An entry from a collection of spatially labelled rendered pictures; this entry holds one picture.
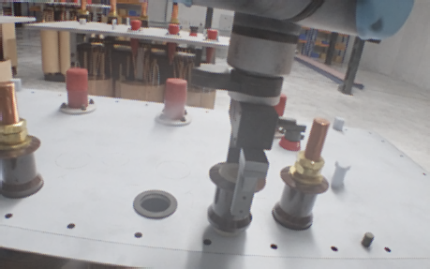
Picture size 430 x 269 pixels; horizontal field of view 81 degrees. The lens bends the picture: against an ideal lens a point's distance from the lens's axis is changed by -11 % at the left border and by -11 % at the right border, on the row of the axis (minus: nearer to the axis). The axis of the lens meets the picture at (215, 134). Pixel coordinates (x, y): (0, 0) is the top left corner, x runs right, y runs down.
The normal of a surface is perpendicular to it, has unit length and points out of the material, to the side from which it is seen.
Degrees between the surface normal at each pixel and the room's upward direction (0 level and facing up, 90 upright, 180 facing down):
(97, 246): 11
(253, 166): 90
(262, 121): 90
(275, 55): 90
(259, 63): 90
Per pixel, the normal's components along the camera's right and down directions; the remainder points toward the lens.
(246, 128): 0.03, 0.40
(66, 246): 0.14, -0.82
